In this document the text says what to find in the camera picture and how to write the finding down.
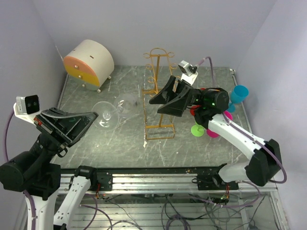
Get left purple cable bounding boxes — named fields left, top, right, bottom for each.
left=4, top=111, right=16, bottom=162

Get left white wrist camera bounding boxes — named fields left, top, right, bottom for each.
left=13, top=95, right=41, bottom=124

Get pink plastic wine glass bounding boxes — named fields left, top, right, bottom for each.
left=206, top=111, right=233, bottom=138

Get green plastic wine glass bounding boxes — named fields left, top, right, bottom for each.
left=190, top=123, right=204, bottom=137

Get tangled cables under frame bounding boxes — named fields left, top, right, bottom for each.
left=71, top=189, right=283, bottom=230

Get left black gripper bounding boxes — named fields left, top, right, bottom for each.
left=29, top=105, right=97, bottom=166

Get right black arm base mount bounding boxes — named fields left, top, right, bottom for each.
left=191, top=167, right=239, bottom=191

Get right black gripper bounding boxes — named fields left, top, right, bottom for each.
left=149, top=76, right=207, bottom=116

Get purple cable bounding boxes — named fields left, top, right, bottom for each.
left=4, top=111, right=16, bottom=162
left=195, top=56, right=288, bottom=184

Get blue plastic wine glass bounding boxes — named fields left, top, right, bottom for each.
left=226, top=85, right=249, bottom=113

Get white semicircular drawer cabinet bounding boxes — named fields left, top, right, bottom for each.
left=63, top=39, right=115, bottom=93

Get aluminium rail frame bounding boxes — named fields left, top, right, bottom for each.
left=55, top=170, right=289, bottom=230

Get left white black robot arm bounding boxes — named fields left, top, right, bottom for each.
left=0, top=108, right=98, bottom=230

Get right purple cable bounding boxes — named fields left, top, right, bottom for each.
left=195, top=56, right=288, bottom=184

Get clear wine glass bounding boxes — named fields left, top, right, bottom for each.
left=92, top=94, right=140, bottom=131

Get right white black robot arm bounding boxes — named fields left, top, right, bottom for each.
left=149, top=76, right=283, bottom=190

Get red plastic wine glass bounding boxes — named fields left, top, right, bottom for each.
left=189, top=105, right=201, bottom=117

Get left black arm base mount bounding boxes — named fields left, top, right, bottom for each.
left=92, top=171, right=113, bottom=191

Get gold wire wine glass rack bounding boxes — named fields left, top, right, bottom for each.
left=142, top=47, right=180, bottom=141

